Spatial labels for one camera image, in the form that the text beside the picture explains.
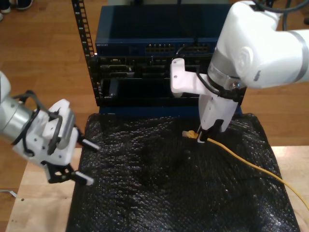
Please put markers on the black bubble wrap mat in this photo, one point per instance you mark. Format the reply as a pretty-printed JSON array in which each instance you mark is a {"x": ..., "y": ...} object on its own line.
[{"x": 144, "y": 193}]

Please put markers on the black rack server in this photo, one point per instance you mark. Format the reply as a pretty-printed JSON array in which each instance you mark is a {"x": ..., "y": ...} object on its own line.
[{"x": 116, "y": 68}]

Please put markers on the person's foot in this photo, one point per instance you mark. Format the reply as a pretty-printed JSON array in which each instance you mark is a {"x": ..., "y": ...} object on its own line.
[
  {"x": 4, "y": 7},
  {"x": 1, "y": 17},
  {"x": 24, "y": 4}
]

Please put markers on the blue network switch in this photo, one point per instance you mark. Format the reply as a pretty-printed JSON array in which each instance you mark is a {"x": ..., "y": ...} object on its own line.
[{"x": 144, "y": 24}]

